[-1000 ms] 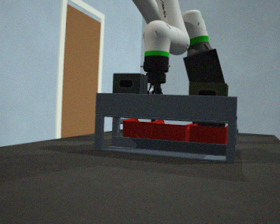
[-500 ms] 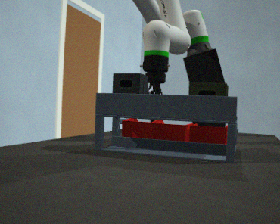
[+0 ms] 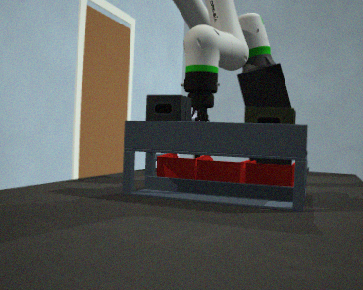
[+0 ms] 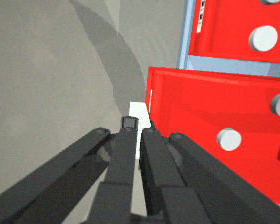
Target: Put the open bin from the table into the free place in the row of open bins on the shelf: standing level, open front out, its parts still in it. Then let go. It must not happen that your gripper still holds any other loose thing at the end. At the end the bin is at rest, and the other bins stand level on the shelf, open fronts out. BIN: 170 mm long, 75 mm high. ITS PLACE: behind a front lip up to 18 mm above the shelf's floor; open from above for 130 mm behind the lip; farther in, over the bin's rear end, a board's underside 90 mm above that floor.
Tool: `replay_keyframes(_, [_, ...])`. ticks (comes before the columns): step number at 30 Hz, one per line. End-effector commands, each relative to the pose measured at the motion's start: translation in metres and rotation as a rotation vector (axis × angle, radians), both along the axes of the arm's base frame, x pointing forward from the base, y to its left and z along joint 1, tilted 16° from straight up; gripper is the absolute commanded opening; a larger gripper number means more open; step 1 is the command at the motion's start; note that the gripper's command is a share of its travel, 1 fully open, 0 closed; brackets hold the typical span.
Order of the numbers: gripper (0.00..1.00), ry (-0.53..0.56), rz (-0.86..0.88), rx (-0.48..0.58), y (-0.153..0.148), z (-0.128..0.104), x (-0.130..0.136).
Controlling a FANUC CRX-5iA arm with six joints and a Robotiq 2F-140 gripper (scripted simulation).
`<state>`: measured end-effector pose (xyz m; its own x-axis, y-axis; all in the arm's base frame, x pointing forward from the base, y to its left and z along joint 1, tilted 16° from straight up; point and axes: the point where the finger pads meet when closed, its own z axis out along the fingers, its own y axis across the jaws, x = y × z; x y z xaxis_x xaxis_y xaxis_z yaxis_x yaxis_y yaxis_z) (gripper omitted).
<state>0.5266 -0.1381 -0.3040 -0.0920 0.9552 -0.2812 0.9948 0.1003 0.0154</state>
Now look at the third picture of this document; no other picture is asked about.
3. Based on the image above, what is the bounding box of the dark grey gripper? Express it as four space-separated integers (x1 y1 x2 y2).
187 93 214 122

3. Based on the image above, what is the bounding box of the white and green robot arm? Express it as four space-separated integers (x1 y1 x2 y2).
173 0 275 94

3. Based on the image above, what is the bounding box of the dark grey metal shelf rack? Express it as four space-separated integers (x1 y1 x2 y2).
122 121 310 212

